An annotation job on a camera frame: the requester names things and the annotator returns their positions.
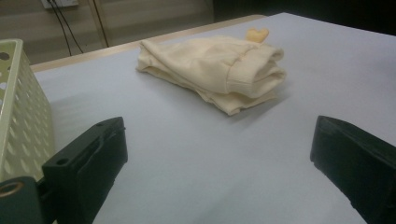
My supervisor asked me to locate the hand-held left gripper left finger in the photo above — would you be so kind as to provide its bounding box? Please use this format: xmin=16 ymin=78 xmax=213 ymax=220
xmin=41 ymin=116 xmax=129 ymax=224

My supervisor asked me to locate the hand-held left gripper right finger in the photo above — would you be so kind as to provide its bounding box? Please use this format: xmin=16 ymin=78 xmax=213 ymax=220
xmin=309 ymin=115 xmax=396 ymax=224

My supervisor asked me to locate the pale green perforated plastic basket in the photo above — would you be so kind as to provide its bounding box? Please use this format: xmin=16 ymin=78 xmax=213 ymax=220
xmin=0 ymin=38 xmax=56 ymax=183

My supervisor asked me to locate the cream garment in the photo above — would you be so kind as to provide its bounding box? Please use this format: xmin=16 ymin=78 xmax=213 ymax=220
xmin=135 ymin=27 xmax=288 ymax=117

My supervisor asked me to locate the white table cover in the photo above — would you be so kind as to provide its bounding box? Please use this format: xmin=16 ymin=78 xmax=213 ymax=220
xmin=32 ymin=12 xmax=396 ymax=224

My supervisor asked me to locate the black wall cable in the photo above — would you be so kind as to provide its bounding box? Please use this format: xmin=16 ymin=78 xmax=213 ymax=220
xmin=54 ymin=0 xmax=84 ymax=54
xmin=49 ymin=0 xmax=73 ymax=58

